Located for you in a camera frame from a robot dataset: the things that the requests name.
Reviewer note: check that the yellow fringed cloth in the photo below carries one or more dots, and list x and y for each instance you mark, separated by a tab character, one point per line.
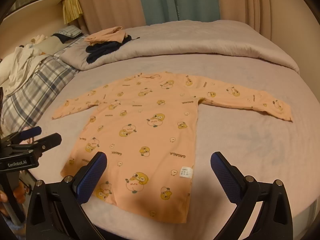
71	10

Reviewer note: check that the folded peach garment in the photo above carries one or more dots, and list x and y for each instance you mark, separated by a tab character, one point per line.
114	34

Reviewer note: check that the peach duck print shirt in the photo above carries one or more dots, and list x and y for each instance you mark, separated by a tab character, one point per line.
146	126

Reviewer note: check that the pink curtain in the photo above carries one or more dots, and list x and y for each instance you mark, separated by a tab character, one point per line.
103	14

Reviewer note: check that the person left hand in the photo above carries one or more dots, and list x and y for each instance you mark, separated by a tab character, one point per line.
19	194

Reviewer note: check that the pink bed sheet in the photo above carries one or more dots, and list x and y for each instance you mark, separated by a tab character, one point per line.
258	144

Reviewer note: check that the dark navy folded garment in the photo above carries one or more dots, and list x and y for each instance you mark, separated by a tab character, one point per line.
100	49

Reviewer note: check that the teal curtain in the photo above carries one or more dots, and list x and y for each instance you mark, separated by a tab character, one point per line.
161	11

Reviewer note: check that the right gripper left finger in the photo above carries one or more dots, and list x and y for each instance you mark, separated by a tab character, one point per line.
55	210

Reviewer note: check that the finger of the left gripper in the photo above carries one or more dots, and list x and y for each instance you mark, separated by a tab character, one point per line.
18	137
38	146

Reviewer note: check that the pink folded quilt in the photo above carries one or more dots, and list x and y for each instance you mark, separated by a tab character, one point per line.
225	37

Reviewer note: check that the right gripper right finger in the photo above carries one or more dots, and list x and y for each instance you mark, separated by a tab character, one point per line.
274	220

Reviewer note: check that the striped blue folded cloth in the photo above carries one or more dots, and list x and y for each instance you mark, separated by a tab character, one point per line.
68	33

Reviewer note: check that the white crumpled clothes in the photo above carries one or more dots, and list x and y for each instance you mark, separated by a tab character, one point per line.
19	66

